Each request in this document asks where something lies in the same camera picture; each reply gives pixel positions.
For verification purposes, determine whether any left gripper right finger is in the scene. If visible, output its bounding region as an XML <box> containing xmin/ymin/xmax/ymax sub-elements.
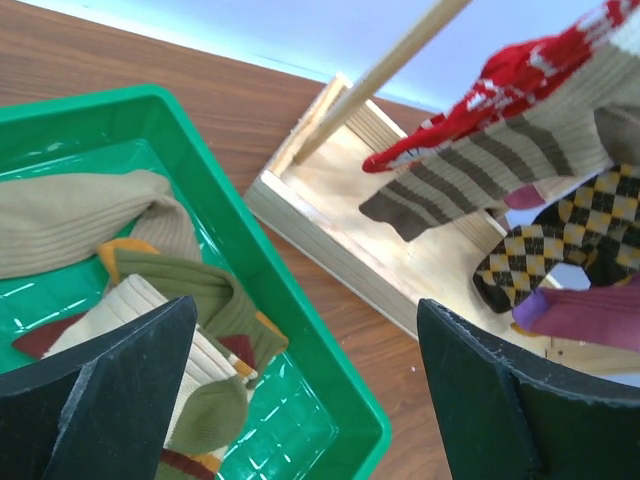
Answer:
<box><xmin>417</xmin><ymin>299</ymin><xmax>639</xmax><ymax>480</ymax></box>

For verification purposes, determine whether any tan sock in tray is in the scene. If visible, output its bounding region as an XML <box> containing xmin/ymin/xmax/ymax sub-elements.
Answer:
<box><xmin>1</xmin><ymin>170</ymin><xmax>202</xmax><ymax>279</ymax></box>

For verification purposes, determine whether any wooden hanger stand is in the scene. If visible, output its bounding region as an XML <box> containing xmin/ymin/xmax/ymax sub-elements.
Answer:
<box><xmin>246</xmin><ymin>7</ymin><xmax>639</xmax><ymax>375</ymax></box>

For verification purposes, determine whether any green plastic tray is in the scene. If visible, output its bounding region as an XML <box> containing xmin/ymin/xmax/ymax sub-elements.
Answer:
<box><xmin>1</xmin><ymin>85</ymin><xmax>391</xmax><ymax>479</ymax></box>

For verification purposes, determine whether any brown striped sock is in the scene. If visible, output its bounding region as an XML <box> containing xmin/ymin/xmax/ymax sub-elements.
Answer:
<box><xmin>359</xmin><ymin>43</ymin><xmax>639</xmax><ymax>241</ymax></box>

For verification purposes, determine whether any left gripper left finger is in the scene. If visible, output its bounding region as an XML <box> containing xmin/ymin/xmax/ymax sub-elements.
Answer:
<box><xmin>1</xmin><ymin>297</ymin><xmax>196</xmax><ymax>480</ymax></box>

